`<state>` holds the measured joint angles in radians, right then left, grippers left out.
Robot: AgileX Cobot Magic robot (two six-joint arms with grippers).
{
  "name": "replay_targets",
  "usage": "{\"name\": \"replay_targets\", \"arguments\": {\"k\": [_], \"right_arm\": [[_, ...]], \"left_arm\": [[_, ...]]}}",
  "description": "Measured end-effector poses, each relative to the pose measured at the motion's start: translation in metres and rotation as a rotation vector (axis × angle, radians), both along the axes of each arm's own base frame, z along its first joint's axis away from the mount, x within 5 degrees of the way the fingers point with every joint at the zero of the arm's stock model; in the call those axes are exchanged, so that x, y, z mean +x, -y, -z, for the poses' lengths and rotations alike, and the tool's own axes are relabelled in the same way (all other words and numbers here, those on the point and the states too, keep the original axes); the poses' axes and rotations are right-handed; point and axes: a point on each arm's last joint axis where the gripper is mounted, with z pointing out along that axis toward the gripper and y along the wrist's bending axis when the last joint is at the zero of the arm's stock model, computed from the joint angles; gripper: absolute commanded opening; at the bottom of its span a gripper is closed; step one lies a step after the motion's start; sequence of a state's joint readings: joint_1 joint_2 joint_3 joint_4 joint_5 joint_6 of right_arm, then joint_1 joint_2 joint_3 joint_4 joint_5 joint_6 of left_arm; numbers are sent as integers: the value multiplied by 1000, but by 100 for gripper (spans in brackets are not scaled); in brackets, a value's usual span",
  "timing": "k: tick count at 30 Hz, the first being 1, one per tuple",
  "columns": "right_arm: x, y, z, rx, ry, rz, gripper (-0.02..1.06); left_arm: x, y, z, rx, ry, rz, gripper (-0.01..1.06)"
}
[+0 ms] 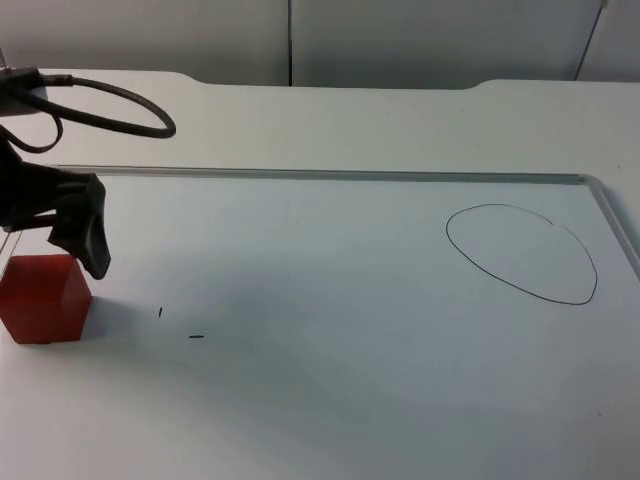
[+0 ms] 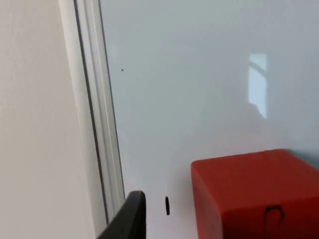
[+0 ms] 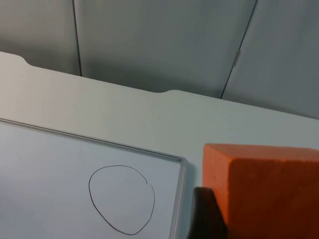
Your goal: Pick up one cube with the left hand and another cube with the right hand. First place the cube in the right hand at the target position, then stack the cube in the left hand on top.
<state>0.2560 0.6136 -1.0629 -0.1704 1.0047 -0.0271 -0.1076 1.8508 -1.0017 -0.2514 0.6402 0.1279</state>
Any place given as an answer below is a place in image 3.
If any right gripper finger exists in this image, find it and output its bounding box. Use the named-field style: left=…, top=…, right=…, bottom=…
left=189, top=187, right=229, bottom=239

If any grey-framed whiteboard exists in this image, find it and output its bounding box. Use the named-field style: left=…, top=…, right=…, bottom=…
left=0, top=117, right=189, bottom=239

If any orange cube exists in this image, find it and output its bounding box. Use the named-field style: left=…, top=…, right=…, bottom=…
left=202, top=143, right=319, bottom=239

